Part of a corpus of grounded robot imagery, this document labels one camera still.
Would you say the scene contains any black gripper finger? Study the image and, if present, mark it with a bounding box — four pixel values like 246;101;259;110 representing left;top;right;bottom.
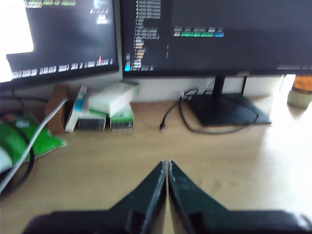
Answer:
168;159;230;214
109;160;167;213

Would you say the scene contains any white green printed box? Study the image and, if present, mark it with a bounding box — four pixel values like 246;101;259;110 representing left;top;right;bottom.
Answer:
109;106;135;133

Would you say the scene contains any small dark box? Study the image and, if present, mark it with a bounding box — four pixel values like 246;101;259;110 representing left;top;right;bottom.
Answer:
78;116;107;131

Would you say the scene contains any long white box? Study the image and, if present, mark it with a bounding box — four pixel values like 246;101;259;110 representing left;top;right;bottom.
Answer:
88;81;141;118

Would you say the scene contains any green packet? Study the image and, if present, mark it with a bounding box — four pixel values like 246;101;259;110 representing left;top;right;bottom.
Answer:
0;116;68;172

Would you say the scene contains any brown cardboard box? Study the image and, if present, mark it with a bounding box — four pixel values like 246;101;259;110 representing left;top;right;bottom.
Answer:
45;84;71;135

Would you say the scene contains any amber glass jar beige base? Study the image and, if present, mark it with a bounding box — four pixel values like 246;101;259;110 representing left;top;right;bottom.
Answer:
287;74;312;108

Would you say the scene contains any large black Huawei monitor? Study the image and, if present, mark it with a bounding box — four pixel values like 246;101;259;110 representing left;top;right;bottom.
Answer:
120;0;312;127

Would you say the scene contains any black computer monitor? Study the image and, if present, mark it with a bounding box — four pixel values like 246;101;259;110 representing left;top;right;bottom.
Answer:
0;0;123;91

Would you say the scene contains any white cable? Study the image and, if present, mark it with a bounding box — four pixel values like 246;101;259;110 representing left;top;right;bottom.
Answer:
0;97;69;194

